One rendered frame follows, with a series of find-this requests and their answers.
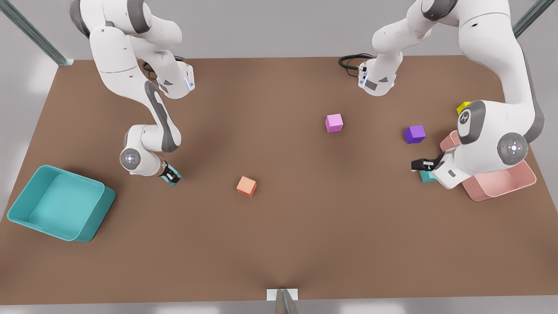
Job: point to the teal plastic tray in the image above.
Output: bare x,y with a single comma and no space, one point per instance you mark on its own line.
61,204

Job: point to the orange cube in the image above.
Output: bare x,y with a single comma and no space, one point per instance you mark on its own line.
246,186

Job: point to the teal blue cube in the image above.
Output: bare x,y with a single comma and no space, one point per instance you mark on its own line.
167,178
428,177

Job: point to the silver frame post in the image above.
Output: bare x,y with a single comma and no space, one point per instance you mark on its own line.
35,32
532,15
283,301

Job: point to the purple cube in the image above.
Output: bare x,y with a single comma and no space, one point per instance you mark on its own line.
414,134

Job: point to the pink cube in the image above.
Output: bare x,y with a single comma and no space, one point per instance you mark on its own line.
334,123

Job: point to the yellow cube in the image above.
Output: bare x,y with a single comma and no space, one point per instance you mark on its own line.
462,107

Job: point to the pink plastic tray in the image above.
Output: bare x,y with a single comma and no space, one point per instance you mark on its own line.
501,183

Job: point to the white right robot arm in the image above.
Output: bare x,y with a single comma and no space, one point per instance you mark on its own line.
117,52

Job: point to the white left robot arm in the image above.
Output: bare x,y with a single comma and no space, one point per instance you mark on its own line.
488,56

